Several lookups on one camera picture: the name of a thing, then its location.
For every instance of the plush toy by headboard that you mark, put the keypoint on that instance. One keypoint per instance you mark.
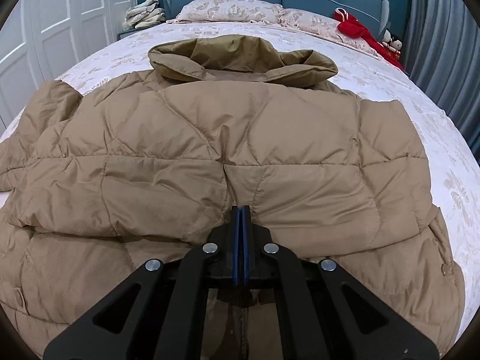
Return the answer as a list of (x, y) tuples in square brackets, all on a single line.
[(392, 43)]

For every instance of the stack of folded cream cloths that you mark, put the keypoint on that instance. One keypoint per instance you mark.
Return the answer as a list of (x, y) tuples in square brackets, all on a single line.
[(144, 15)]

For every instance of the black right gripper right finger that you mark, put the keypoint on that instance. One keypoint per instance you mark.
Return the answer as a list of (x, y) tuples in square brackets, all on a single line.
[(323, 311)]

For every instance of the white wardrobe with doors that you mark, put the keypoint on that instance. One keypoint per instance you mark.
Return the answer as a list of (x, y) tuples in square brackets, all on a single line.
[(42, 39)]

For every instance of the left floral pillow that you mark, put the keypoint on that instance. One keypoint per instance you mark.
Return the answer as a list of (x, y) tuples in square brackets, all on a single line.
[(230, 11)]

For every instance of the tan quilted puffer coat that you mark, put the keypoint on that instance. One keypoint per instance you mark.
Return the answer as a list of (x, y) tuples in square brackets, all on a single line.
[(225, 164)]

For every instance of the pink floral bedspread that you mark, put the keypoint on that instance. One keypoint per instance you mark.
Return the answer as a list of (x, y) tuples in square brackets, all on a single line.
[(431, 127)]

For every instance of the red garment on bed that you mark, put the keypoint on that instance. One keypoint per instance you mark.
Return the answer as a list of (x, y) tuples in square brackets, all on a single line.
[(351, 27)]

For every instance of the right floral pillow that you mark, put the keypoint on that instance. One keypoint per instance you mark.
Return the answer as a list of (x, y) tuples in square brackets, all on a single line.
[(324, 28)]

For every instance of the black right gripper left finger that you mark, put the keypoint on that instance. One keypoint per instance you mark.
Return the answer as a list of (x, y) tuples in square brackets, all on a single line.
[(158, 311)]

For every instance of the floral pillow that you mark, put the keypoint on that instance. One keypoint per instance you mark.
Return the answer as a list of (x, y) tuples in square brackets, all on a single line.
[(324, 28), (230, 11)]

